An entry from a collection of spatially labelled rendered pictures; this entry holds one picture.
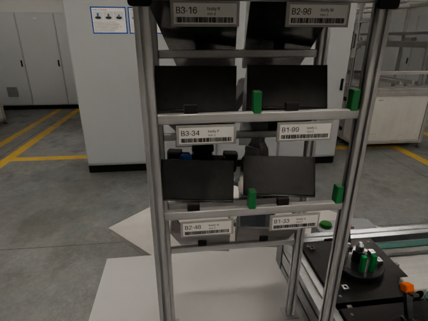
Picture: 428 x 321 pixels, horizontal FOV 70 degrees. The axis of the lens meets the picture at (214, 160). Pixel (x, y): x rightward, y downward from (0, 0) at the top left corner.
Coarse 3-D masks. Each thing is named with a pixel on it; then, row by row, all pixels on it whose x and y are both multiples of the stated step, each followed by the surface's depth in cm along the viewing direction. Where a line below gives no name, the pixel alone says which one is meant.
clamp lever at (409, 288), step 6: (402, 282) 68; (408, 282) 68; (402, 288) 68; (408, 288) 67; (408, 294) 66; (414, 294) 65; (408, 300) 67; (408, 306) 67; (408, 312) 67; (408, 318) 67
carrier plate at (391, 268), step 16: (352, 240) 98; (368, 240) 98; (320, 256) 91; (384, 256) 91; (320, 272) 85; (384, 272) 85; (400, 272) 85; (352, 288) 80; (368, 288) 80; (384, 288) 80; (400, 288) 80; (336, 304) 75; (352, 304) 76; (368, 304) 77
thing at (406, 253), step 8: (416, 240) 102; (424, 240) 102; (384, 248) 98; (392, 248) 99; (400, 248) 99; (408, 248) 100; (416, 248) 100; (424, 248) 100; (392, 256) 100; (400, 256) 100; (408, 256) 99; (416, 256) 99; (424, 256) 99; (400, 264) 96; (408, 264) 96; (416, 264) 96; (424, 264) 96; (408, 272) 93; (416, 272) 93; (424, 272) 93; (424, 280) 89
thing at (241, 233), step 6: (240, 228) 68; (246, 228) 67; (252, 228) 67; (258, 228) 67; (264, 228) 67; (240, 234) 75; (246, 234) 74; (252, 234) 74; (258, 234) 74; (264, 234) 74; (270, 234) 73; (276, 234) 73; (282, 234) 73; (288, 234) 72; (240, 240) 83; (246, 240) 82; (264, 246) 92; (270, 246) 92; (276, 246) 91
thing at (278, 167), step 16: (256, 160) 56; (272, 160) 56; (288, 160) 56; (304, 160) 56; (240, 176) 70; (256, 176) 56; (272, 176) 56; (288, 176) 56; (304, 176) 56; (272, 192) 56; (288, 192) 56; (304, 192) 56
